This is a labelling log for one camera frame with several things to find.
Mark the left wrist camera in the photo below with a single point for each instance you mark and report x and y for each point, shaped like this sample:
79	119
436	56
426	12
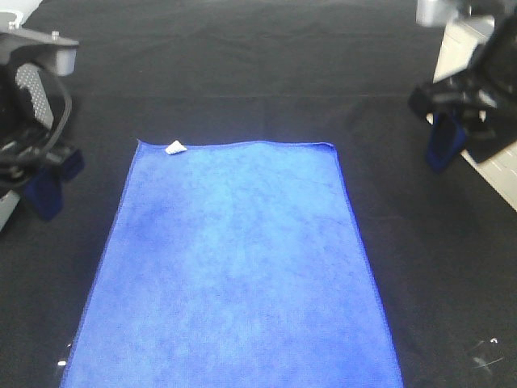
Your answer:
52	52

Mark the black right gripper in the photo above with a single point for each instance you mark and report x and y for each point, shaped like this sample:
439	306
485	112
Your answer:
473	109

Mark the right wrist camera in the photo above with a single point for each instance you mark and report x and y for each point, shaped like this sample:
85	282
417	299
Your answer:
437	13

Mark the blue microfibre towel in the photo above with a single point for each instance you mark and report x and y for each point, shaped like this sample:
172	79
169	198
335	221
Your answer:
235	265

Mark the grey perforated laundry basket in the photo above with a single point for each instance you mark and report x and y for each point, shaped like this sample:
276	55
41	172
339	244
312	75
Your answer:
28	80

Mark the clear tape strip left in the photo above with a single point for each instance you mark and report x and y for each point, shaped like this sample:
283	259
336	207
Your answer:
64	355

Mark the black table cloth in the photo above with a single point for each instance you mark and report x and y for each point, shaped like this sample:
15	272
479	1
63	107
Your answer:
442	247

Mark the clear tape strip right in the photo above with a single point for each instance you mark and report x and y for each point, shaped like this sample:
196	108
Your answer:
486	356

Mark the white slotted storage box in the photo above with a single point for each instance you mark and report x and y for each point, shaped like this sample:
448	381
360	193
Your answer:
460	38

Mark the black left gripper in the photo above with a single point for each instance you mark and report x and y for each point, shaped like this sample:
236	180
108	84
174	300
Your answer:
32	157

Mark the clear tape strip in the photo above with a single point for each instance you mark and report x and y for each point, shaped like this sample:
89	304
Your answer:
486	356
64	355

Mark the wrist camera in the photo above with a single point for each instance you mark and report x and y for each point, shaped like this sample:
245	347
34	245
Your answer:
52	52
437	13

